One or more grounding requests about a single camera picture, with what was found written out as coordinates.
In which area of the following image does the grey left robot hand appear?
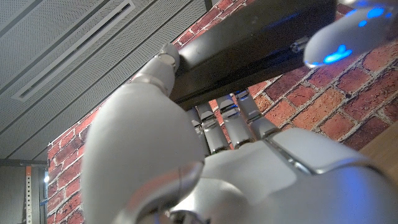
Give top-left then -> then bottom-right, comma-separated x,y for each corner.
80,42 -> 398,224

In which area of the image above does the black stapler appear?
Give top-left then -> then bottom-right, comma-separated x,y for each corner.
169,0 -> 338,110

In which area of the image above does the perforated metal post orange top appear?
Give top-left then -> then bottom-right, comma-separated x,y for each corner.
25,166 -> 33,224

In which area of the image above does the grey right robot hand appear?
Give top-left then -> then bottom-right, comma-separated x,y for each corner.
303,0 -> 398,69

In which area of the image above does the printed red brick backdrop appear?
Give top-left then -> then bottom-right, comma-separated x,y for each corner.
46,0 -> 398,224

